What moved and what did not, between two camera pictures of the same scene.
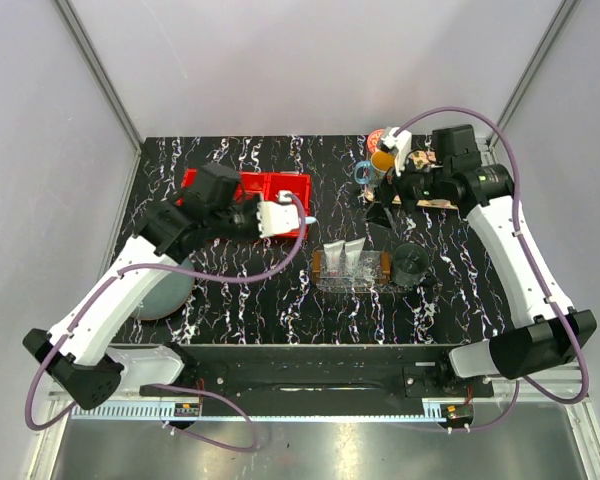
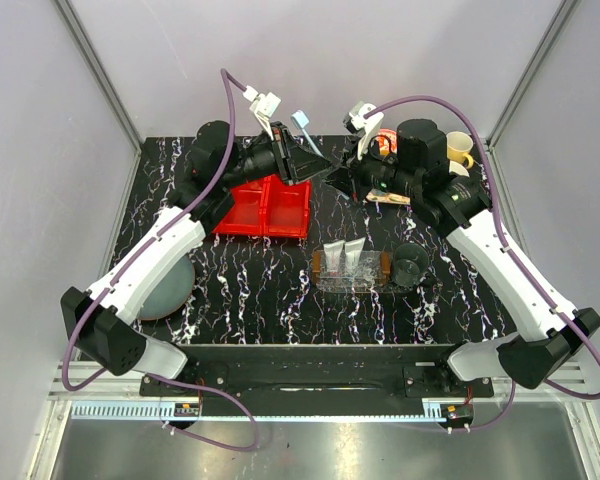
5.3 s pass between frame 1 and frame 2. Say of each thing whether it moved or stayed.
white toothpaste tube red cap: stayed
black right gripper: moved
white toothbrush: moved
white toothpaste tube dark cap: stayed
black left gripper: moved
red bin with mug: stayed
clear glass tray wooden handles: stayed
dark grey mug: stayed
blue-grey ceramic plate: stayed
